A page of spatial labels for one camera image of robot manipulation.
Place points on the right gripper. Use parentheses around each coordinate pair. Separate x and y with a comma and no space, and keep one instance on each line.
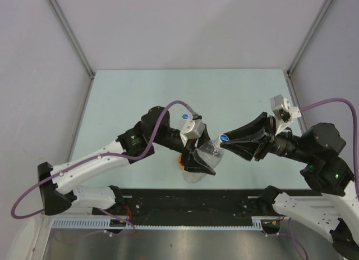
(247,147)

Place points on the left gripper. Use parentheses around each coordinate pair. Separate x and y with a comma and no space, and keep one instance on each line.
(196,165)

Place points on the clear plastic bottle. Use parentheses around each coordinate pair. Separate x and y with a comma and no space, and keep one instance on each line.
(212,153)

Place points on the white blue bottle cap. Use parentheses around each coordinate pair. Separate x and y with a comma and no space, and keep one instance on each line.
(223,138)

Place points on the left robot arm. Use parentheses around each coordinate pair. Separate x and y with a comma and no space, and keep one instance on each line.
(61,185)

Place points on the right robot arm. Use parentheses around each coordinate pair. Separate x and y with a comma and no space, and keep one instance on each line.
(325,173)

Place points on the orange bottle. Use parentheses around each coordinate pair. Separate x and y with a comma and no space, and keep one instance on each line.
(180,165)

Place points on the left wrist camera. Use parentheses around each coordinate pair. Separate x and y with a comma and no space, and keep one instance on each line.
(192,129)

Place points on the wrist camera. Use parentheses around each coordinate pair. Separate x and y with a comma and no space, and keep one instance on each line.
(192,129)
(284,113)

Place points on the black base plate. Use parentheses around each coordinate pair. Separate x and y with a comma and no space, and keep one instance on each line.
(138,202)

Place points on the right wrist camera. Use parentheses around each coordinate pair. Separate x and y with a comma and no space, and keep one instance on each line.
(284,113)

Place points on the slotted cable duct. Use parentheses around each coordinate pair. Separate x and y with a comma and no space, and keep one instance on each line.
(112,224)

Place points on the right aluminium frame post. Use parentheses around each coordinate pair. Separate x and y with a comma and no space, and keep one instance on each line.
(314,28)

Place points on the aluminium frame post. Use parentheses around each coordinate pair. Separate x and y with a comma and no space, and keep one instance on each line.
(314,28)
(70,35)

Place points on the left aluminium frame post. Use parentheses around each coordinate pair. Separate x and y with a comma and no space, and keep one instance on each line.
(70,35)

